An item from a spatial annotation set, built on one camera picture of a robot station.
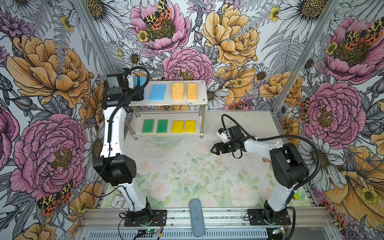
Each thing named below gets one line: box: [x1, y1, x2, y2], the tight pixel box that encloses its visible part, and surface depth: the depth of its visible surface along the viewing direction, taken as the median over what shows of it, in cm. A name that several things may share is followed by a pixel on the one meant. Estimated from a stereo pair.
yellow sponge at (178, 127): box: [172, 120, 184, 134], surface depth 104 cm
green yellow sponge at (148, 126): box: [142, 119, 155, 134], surface depth 104 cm
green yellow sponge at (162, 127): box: [156, 119, 169, 135], surface depth 104 cm
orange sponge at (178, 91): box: [172, 82, 184, 100], surface depth 81 cm
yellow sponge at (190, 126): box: [185, 120, 197, 133], surface depth 105 cm
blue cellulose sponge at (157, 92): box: [149, 84, 167, 101], surface depth 83 cm
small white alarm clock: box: [109, 195, 126, 209], surface depth 78 cm
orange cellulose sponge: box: [187, 83, 198, 101], surface depth 82 cm
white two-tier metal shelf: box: [124, 80, 208, 140], surface depth 101 cm
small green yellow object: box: [294, 192, 301, 200], surface depth 81 cm
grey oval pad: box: [189, 198, 206, 237], surface depth 74 cm
